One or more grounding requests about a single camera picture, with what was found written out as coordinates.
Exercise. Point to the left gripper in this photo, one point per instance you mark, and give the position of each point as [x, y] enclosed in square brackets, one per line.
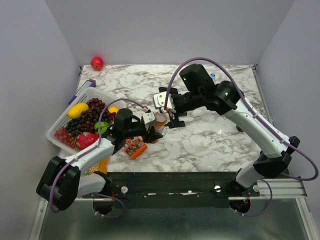
[153, 135]

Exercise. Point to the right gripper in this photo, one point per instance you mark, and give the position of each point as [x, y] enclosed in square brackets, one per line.
[175, 122]

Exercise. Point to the orange juice bottle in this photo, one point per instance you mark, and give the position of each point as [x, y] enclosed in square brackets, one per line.
[160, 125]

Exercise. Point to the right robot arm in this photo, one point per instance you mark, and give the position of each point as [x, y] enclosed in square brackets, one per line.
[224, 99]

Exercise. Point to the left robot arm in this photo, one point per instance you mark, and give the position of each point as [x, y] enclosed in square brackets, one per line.
[60, 181]

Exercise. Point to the orange snack box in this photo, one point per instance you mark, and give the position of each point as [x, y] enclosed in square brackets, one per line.
[134, 147]

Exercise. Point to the yellow lemon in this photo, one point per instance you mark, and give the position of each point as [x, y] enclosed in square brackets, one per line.
[113, 109]

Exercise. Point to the green toy fruit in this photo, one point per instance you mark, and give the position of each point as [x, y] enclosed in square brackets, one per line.
[102, 127]

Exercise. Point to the white plastic basket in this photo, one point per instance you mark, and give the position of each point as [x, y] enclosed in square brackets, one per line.
[63, 119]

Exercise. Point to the yellow snack bag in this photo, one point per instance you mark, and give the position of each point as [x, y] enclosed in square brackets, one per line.
[99, 167]

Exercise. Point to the black can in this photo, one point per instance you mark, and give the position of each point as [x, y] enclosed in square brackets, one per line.
[239, 129]

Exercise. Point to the dark purple grape bunch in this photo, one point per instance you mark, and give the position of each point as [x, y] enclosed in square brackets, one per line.
[92, 115]

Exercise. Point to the black blue grape bunch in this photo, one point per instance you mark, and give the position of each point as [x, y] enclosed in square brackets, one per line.
[74, 125]

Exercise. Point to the yellow mango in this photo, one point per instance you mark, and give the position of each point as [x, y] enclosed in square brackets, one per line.
[76, 111]

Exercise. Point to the purple white box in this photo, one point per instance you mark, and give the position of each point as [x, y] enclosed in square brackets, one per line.
[87, 84]

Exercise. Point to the red apple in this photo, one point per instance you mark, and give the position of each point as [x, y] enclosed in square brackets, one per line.
[97, 63]

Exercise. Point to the light red grape bunch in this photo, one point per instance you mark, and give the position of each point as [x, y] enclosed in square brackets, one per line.
[65, 137]

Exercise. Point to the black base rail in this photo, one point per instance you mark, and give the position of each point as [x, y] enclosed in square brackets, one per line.
[167, 189]

